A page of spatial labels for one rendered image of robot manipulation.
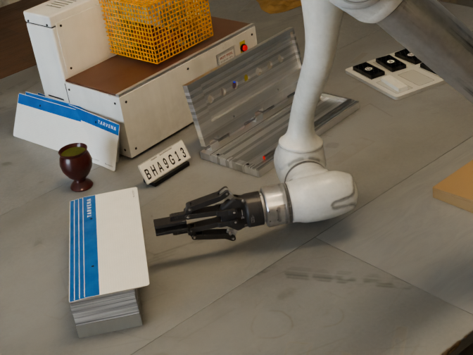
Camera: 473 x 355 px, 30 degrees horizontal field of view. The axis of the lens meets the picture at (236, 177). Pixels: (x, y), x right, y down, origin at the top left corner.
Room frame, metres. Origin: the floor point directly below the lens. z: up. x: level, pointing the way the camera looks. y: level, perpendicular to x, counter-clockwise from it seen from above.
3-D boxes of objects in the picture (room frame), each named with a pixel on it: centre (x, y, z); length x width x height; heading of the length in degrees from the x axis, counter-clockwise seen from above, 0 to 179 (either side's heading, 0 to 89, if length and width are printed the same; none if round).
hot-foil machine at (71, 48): (2.53, 0.14, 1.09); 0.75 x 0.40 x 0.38; 134
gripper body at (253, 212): (1.64, 0.00, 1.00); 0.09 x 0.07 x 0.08; 95
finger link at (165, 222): (1.62, 0.16, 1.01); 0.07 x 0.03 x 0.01; 95
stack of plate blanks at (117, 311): (1.61, 0.31, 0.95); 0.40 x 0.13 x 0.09; 5
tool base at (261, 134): (2.16, -0.14, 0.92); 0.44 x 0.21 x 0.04; 134
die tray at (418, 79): (2.46, -0.61, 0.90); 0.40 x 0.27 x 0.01; 113
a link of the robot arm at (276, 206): (1.64, -0.07, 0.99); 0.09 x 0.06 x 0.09; 5
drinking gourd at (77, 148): (2.03, 0.40, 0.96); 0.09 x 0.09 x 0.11
